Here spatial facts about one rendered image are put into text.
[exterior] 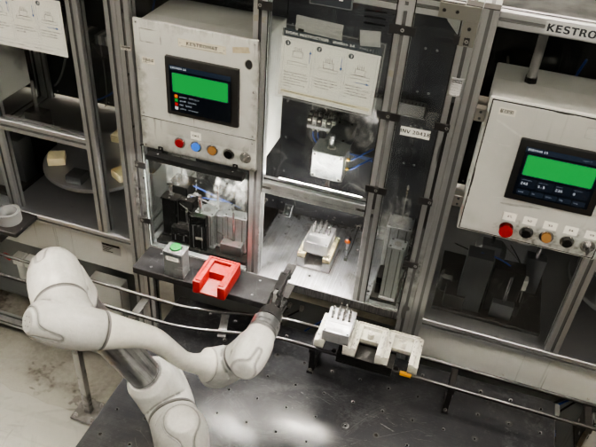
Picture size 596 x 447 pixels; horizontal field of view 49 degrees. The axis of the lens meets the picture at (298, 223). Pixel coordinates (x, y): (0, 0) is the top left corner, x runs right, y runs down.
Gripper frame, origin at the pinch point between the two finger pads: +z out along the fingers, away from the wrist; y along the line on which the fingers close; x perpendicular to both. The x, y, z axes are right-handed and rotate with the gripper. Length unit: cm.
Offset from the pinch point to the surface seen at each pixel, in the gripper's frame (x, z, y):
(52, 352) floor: 127, 24, -112
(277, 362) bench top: 2.8, 2.4, -44.4
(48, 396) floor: 113, 0, -112
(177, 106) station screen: 47, 18, 44
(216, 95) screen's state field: 33, 18, 51
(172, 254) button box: 46.8, 8.1, -10.6
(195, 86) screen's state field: 40, 18, 53
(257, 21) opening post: 21, 21, 76
